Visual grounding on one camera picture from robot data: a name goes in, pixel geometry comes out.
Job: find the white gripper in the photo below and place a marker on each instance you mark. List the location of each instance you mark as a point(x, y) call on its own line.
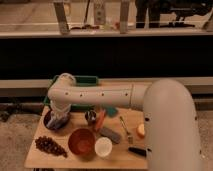
point(59, 110)

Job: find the blue grey towel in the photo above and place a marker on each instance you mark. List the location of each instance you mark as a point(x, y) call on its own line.
point(55, 124)

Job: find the purple bowl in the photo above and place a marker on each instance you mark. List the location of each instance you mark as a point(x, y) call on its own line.
point(48, 116)

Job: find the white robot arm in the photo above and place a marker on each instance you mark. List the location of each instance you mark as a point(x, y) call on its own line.
point(172, 137)

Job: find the orange bowl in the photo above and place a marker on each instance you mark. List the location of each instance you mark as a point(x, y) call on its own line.
point(81, 142)

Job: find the wooden cutting board table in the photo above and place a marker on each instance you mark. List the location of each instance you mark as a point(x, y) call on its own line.
point(119, 158)

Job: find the bunch of dark grapes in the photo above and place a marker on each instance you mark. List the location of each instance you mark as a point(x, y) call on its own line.
point(50, 146)

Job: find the small metal cup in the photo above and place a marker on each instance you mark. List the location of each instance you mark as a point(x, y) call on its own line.
point(90, 117)

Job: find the green plastic bin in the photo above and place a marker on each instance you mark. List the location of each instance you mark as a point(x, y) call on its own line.
point(81, 81)

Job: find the orange carrot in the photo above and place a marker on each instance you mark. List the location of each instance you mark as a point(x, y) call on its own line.
point(100, 120)

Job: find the grey sponge block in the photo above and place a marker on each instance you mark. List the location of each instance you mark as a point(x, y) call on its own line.
point(112, 135)

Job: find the teal cloth piece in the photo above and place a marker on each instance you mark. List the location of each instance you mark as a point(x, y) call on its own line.
point(111, 111)

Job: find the white cup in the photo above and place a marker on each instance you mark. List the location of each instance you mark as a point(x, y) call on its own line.
point(103, 147)

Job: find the apple slice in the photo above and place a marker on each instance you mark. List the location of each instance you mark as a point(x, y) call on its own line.
point(141, 130)

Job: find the black handled knife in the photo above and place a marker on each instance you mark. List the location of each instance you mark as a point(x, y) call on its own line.
point(138, 151)

